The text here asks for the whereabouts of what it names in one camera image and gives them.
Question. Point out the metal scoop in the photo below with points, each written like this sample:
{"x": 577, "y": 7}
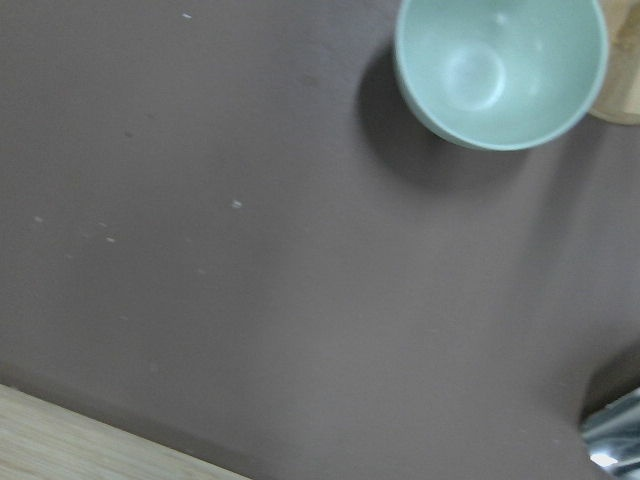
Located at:
{"x": 611, "y": 436}

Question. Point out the wooden cutting board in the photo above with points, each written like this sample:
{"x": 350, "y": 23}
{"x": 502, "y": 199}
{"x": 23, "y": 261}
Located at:
{"x": 41, "y": 440}

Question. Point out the wooden cup tree stand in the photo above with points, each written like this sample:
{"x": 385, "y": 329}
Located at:
{"x": 618, "y": 100}

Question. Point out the mint green bowl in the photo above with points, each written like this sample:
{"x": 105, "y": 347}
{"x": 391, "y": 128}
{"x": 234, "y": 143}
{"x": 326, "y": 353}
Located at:
{"x": 500, "y": 75}

